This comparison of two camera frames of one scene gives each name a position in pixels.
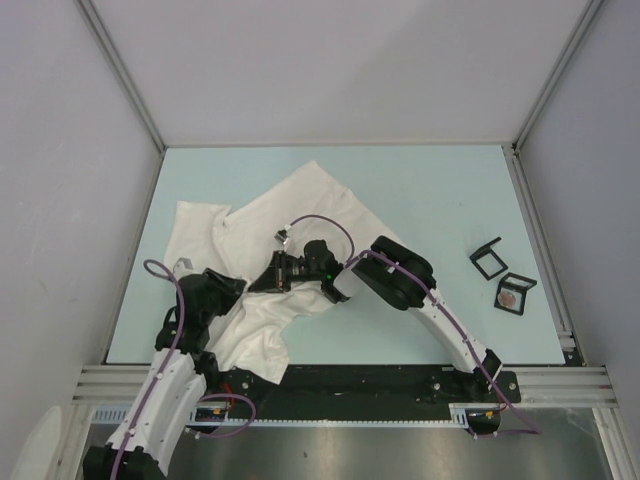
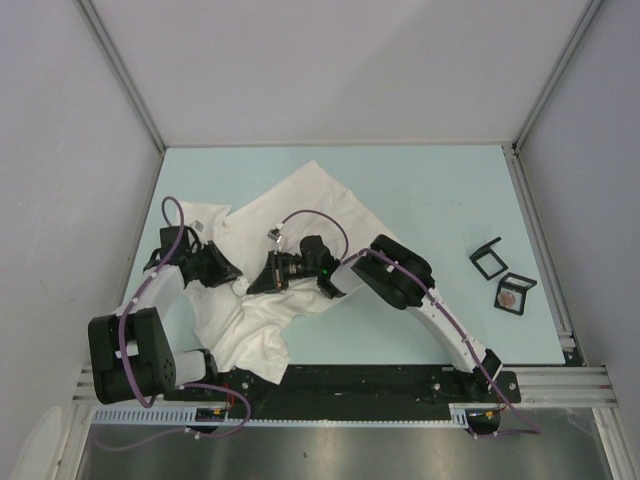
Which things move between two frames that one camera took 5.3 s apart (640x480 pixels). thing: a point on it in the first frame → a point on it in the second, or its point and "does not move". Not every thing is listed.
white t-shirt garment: x=242 y=240 does not move
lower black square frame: x=517 y=282 does not move
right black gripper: x=275 y=278 does not move
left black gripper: x=230 y=289 → x=223 y=271
